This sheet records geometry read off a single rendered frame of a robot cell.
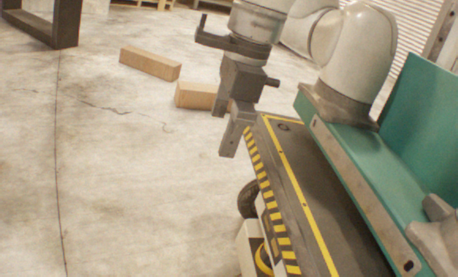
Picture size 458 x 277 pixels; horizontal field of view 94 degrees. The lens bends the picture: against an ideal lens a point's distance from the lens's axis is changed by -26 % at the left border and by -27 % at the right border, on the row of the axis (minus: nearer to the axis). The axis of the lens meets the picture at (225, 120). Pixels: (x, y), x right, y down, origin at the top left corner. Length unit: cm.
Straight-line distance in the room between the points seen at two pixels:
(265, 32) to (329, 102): 27
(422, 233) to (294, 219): 20
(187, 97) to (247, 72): 93
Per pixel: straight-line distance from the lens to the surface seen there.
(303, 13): 70
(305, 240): 45
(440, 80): 61
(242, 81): 42
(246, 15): 42
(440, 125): 59
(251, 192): 76
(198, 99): 134
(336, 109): 62
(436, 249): 40
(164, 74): 160
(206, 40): 43
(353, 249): 49
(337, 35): 63
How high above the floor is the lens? 62
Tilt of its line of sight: 28 degrees down
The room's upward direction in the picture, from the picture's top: 18 degrees clockwise
